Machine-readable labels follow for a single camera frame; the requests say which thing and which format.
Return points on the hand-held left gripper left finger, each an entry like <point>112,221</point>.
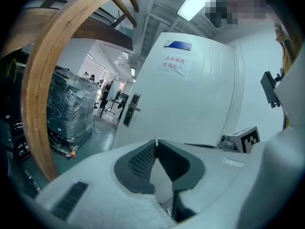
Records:
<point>133,170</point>

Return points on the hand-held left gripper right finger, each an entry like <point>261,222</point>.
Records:
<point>183,168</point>

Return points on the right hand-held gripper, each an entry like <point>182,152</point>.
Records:
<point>247,139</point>

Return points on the white door with handle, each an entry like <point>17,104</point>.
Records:
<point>190,104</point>

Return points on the black flat device box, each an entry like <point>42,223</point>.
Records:
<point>268,87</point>

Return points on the orange round cap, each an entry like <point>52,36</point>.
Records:
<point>73,153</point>

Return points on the whiteboard on black stand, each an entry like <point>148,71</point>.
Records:
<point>114,88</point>

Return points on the plastic-wrapped dark suitcase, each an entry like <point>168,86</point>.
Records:
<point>69,104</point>

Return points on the person's mustard jacket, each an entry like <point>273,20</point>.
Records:
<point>288,54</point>

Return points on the paper notice with red print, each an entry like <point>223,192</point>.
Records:
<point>174,70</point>

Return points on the blue and white sign plate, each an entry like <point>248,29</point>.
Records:
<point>181,45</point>

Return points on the light wooden beam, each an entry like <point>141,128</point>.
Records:
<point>35,92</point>

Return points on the dark wooden crossbeam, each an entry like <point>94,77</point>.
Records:
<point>102,33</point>

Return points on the black equipment rack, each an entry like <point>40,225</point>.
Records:
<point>12,92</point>

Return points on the ceiling light panel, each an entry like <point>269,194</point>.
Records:
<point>190,6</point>

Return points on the wooden diagonal brace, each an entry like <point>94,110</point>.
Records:
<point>133,0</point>
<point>125,12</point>

